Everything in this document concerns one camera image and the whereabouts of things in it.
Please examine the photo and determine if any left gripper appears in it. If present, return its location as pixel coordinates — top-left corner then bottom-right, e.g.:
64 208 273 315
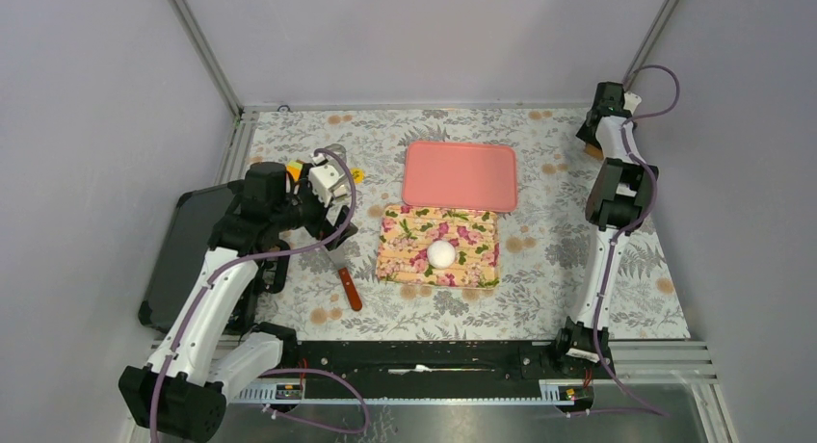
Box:
273 164 357 248

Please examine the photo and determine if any floral cutting board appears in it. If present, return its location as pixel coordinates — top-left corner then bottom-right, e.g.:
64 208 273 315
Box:
375 204 500 289

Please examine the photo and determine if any wooden double-ended roller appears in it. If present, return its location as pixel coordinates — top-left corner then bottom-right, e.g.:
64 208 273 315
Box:
584 143 605 161

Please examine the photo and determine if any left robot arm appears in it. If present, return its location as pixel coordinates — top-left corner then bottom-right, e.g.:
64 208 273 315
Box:
119 148 357 442

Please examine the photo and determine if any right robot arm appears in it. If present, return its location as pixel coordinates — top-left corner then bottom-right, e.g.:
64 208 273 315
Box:
549 82 659 380

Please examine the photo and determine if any white dough ball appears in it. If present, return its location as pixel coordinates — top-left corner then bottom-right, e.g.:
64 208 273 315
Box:
427 240 457 269

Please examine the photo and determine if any yellow round token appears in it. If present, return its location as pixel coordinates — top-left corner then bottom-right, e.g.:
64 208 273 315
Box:
351 169 365 184

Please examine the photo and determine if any orange green toy block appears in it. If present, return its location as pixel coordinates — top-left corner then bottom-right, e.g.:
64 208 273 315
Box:
286 160 304 182

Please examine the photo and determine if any pink plastic tray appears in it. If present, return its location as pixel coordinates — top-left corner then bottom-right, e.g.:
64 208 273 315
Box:
402 141 518 213

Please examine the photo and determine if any black case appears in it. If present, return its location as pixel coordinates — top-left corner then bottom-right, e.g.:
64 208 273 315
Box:
137 182 292 336

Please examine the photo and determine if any metal scraper red handle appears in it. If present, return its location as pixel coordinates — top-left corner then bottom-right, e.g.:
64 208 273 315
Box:
324 245 363 312

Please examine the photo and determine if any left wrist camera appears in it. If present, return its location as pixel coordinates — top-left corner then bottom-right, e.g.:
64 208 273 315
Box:
308 154 350 207

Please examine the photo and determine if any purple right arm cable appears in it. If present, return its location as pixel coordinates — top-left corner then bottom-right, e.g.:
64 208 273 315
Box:
561 65 682 420

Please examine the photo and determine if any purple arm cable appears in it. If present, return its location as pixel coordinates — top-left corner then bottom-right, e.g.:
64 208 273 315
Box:
561 65 682 420
147 147 372 443

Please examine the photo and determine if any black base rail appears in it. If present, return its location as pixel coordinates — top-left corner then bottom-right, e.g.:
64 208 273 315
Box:
277 341 612 403

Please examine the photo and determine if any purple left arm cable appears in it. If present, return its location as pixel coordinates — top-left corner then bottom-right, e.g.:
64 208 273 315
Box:
147 147 372 443

